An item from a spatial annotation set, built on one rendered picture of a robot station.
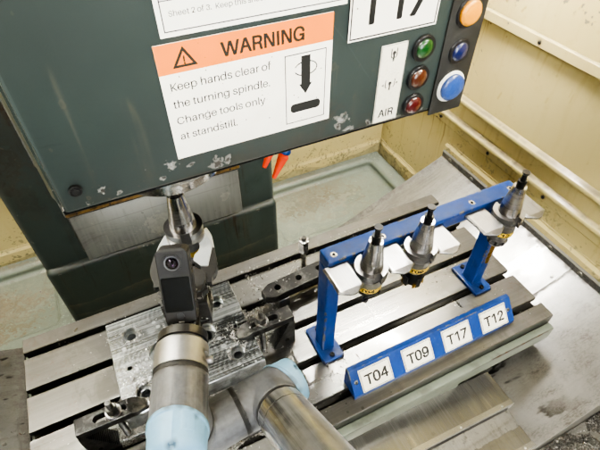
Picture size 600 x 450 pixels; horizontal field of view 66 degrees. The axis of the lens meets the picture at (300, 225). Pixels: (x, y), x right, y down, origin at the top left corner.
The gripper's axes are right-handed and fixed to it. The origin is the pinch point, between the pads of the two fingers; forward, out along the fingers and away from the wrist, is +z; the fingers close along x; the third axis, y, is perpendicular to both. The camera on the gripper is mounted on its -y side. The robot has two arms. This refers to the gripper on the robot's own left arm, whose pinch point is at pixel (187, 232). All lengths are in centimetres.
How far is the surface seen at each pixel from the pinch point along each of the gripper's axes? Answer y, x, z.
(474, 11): -39, 36, -11
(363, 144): 66, 60, 106
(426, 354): 38, 47, -8
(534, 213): 10, 69, 6
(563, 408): 58, 83, -17
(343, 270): 9.7, 26.9, -4.0
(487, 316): 37, 64, -1
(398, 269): 9.8, 37.1, -5.0
